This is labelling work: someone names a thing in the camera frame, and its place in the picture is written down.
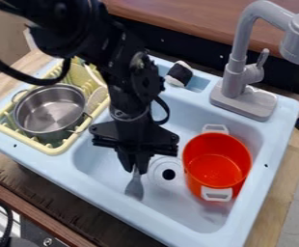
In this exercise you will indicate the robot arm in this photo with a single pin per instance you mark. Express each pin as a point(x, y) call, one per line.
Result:
point(113, 48)

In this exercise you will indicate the brown wooden desk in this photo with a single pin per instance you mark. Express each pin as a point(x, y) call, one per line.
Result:
point(190, 19)

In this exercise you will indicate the gray tap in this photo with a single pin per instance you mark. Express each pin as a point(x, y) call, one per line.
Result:
point(242, 87)

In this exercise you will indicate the silver pot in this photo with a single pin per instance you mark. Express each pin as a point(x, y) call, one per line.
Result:
point(49, 112)

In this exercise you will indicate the yellow dish rack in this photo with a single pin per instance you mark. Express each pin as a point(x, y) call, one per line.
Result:
point(89, 96)

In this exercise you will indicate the gray spoon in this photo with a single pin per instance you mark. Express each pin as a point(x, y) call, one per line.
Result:
point(135, 188)

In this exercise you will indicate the light blue toy sink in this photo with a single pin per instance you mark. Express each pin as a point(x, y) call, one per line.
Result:
point(113, 196)

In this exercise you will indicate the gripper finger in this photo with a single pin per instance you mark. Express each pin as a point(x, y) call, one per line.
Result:
point(124, 159)
point(142, 163)

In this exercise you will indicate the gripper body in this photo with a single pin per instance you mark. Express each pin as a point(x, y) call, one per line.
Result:
point(130, 136)

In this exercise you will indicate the orange pot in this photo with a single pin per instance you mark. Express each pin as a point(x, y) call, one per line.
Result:
point(216, 167)

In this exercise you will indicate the black and white toy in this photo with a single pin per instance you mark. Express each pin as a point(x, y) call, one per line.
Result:
point(180, 74)

